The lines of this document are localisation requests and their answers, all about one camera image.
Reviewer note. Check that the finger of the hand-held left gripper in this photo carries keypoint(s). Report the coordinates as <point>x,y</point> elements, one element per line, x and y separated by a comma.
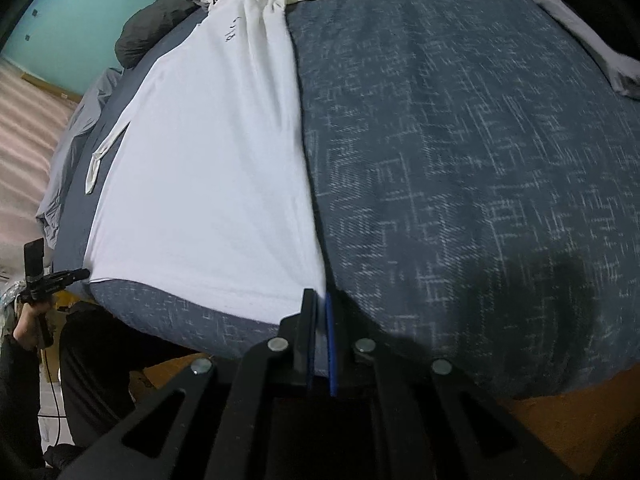
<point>70,276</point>

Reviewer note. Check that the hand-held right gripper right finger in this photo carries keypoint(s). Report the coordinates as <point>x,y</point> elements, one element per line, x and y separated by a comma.
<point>330,340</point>

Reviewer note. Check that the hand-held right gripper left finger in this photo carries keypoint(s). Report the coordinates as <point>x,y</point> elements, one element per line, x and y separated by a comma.
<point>305,330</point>

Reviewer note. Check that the white printed long-sleeve shirt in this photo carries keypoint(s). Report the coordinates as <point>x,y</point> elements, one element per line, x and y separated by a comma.
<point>200,160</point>

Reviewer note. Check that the person's left forearm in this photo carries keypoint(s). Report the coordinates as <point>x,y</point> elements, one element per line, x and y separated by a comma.
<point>17,400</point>

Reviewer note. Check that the person's left hand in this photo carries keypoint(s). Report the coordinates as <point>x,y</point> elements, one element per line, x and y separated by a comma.
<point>27,330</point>

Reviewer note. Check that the colourful plastic bag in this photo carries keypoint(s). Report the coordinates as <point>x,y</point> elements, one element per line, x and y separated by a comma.
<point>7,300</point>

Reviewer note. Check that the person's black clothing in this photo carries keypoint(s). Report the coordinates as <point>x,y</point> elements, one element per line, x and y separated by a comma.
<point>110,360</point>

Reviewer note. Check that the pink striped curtain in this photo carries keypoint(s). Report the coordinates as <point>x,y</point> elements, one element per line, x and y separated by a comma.
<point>25,160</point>

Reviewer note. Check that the wooden trim strip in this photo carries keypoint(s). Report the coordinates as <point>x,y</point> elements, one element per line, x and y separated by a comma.
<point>50,87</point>

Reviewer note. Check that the blue mottled bed cover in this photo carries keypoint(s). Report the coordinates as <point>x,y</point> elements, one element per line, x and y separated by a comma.
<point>450,160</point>

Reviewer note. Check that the dark grey rolled duvet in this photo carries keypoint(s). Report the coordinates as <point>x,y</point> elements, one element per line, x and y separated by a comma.
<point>145,35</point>

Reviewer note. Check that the grey cloth strip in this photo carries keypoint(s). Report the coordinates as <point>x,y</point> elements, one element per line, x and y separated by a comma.
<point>575,25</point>

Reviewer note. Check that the wooden bed frame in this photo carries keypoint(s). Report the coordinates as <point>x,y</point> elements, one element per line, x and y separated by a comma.
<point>575,420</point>

